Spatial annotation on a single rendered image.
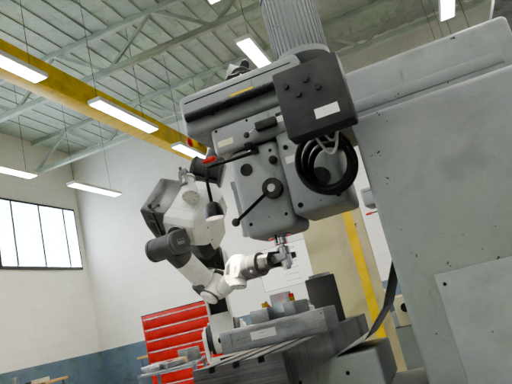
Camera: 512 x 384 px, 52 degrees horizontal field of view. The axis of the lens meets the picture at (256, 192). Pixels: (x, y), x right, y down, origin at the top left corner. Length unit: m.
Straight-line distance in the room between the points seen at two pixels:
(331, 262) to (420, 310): 2.07
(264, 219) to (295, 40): 0.64
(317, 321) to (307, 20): 1.04
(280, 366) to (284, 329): 0.40
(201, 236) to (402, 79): 1.00
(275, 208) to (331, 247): 1.83
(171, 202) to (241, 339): 0.78
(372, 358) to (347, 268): 1.95
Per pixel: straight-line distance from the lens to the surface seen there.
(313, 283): 2.16
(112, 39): 9.76
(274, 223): 1.78
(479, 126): 1.61
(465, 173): 1.58
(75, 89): 8.44
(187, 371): 7.22
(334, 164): 1.73
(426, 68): 1.79
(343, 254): 3.57
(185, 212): 2.17
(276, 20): 2.00
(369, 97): 1.78
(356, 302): 3.56
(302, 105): 1.54
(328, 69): 1.55
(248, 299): 11.55
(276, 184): 1.76
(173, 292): 12.31
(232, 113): 1.88
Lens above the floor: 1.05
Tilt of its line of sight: 13 degrees up
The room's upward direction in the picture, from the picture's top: 14 degrees counter-clockwise
